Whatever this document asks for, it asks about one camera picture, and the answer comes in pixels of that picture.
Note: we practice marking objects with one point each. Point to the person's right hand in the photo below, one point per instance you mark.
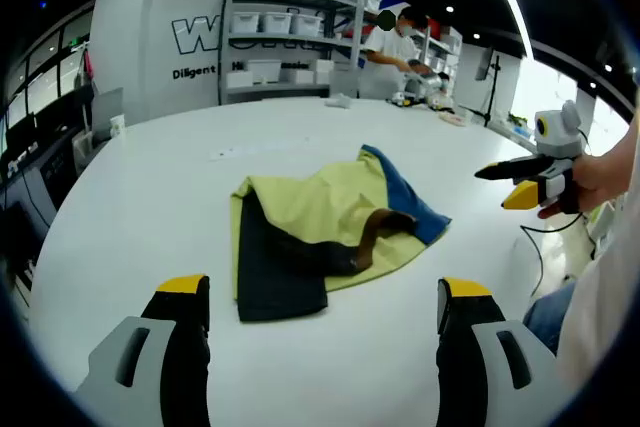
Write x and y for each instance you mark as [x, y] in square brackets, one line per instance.
[597, 179]

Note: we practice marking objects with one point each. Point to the grey metal shelf rack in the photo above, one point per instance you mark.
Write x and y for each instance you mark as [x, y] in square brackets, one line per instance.
[224, 47]

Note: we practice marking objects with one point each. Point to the black tripod stand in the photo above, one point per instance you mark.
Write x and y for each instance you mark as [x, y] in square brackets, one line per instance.
[492, 92]

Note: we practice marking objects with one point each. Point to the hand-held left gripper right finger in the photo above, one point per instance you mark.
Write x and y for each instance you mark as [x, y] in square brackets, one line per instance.
[475, 377]

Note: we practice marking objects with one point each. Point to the person's blue jeans leg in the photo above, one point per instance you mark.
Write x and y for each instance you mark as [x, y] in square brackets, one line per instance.
[550, 317]

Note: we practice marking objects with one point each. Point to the yellow blue black garment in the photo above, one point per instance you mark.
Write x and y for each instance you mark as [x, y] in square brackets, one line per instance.
[320, 197]

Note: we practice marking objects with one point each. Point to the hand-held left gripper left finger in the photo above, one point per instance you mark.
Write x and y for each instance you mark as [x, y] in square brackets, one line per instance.
[165, 377]

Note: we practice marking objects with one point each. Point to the white shelf unit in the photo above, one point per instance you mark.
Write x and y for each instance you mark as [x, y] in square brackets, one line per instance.
[445, 42]

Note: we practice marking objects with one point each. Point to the group of white storage bins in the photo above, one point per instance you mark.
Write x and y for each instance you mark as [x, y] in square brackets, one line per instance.
[276, 23]

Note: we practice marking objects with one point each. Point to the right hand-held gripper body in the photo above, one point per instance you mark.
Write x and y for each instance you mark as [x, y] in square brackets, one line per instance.
[557, 134]

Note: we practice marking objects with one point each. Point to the grey laptop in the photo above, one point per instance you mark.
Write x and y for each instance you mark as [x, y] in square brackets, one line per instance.
[106, 112]

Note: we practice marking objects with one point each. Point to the small white cloth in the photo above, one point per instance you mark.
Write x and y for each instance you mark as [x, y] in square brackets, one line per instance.
[339, 101]

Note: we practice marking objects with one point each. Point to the white ceiling light strip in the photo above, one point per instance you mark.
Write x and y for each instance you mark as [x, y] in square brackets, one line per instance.
[510, 2]

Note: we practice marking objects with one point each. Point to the person's white shirt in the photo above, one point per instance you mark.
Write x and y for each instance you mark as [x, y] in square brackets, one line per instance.
[600, 297]

